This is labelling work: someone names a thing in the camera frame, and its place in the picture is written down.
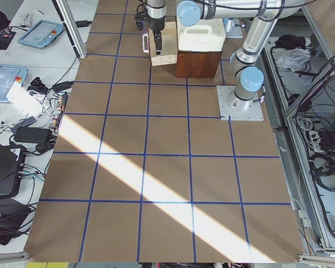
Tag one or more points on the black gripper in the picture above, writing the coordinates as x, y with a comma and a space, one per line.
156, 24

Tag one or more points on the dark brown wooden cabinet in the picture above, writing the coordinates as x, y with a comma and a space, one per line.
197, 64

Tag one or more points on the white drawer handle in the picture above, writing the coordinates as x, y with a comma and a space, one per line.
145, 43

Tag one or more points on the light wooden drawer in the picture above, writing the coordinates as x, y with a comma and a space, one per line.
169, 49

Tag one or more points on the blue teach pendant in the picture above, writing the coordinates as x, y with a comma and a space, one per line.
41, 34
11, 78

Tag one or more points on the black white cloth pile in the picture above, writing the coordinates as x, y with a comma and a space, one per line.
296, 54

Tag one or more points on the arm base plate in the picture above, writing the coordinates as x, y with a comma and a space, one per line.
233, 109

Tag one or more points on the black power adapter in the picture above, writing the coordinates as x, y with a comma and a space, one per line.
32, 135

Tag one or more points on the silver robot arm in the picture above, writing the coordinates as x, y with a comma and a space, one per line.
265, 15
153, 12

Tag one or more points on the aluminium frame post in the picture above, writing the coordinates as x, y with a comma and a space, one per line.
65, 14

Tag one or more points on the black laptop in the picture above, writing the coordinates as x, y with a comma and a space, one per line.
12, 160

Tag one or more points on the white plastic tray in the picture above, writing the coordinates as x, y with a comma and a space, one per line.
205, 36

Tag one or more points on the white power strip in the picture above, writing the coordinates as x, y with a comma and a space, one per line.
311, 135

